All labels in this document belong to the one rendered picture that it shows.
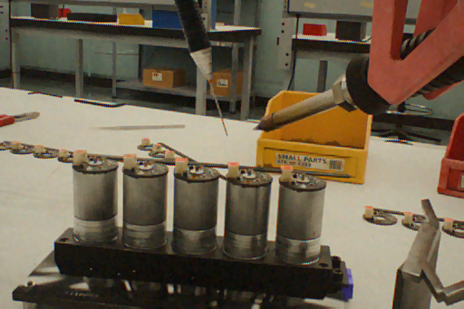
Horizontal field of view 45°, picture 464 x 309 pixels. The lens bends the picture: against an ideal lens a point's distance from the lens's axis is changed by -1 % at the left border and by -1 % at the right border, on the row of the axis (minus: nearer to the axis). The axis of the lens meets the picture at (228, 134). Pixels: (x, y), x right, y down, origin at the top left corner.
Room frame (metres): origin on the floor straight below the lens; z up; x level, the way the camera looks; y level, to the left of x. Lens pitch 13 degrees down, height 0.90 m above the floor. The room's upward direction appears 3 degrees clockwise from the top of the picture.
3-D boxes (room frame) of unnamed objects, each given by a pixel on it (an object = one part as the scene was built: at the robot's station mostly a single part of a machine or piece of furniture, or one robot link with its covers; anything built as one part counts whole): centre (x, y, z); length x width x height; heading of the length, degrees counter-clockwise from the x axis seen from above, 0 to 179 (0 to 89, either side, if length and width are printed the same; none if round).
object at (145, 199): (0.29, 0.04, 0.79); 0.02 x 0.02 x 0.05
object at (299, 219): (0.28, -0.04, 0.79); 0.02 x 0.02 x 0.05
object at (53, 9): (3.42, 1.14, 0.80); 0.15 x 0.12 x 0.10; 176
